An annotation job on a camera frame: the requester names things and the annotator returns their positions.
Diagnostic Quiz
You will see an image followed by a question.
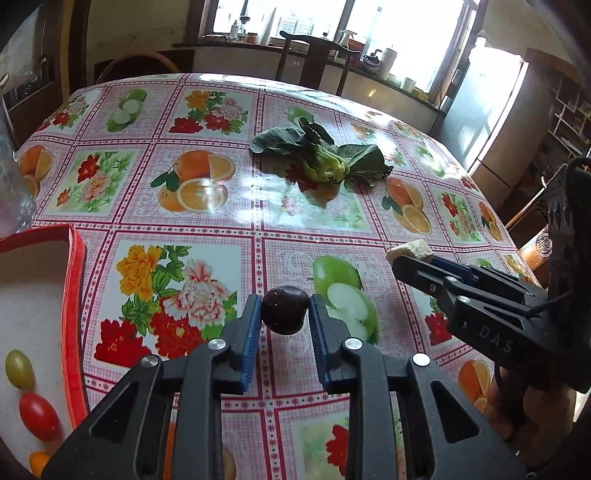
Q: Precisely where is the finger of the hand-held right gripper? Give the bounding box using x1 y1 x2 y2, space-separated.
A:
392 255 543 320
431 256 544 302

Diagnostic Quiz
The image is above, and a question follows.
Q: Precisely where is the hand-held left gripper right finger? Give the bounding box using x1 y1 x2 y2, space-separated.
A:
308 294 527 480

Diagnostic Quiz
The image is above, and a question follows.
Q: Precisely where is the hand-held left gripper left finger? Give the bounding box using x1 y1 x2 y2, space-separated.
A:
41 294 264 480

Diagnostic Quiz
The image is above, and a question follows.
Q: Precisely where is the cream vegetable chunk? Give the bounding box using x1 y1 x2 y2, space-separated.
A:
385 241 435 265

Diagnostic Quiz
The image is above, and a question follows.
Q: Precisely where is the dark purple plum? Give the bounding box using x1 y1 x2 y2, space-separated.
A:
261 285 311 336

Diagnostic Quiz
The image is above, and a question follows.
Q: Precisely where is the red-rimmed tray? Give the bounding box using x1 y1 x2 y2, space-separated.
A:
0 224 90 480

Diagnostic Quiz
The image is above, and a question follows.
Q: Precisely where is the small red cherry tomato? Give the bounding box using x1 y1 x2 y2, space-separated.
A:
18 391 62 443

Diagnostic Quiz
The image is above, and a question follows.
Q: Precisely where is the small green fruit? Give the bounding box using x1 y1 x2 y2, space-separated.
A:
4 350 35 389

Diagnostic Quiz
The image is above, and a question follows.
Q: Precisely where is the orange cherry tomato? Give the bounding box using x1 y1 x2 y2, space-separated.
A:
28 451 51 476

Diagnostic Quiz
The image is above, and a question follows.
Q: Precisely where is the person's right hand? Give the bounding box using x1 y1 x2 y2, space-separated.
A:
502 387 576 442

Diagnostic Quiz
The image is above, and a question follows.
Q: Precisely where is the carved wooden chair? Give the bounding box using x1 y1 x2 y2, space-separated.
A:
505 185 555 287

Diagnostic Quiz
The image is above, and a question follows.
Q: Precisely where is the fruit-print tablecloth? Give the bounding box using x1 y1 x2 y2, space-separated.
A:
0 73 541 480

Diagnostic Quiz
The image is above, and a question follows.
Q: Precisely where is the green bok choy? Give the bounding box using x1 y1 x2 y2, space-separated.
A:
249 117 394 188

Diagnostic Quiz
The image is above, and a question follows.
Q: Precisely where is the silver refrigerator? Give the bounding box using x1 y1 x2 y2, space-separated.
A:
436 30 532 174

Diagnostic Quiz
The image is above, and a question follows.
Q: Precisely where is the white jar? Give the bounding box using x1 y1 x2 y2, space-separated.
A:
379 46 398 80

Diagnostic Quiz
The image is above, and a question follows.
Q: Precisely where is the dark wooden chair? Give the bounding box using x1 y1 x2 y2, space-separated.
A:
276 30 361 97

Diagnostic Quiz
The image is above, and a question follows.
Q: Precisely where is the clear glass pitcher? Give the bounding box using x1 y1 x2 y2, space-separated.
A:
0 74 38 236

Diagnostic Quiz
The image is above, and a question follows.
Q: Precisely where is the wooden glass cabinet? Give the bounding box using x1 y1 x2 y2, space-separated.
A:
0 0 88 139

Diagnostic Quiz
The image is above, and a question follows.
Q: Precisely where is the wooden wall shelf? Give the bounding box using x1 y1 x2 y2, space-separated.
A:
522 46 591 195

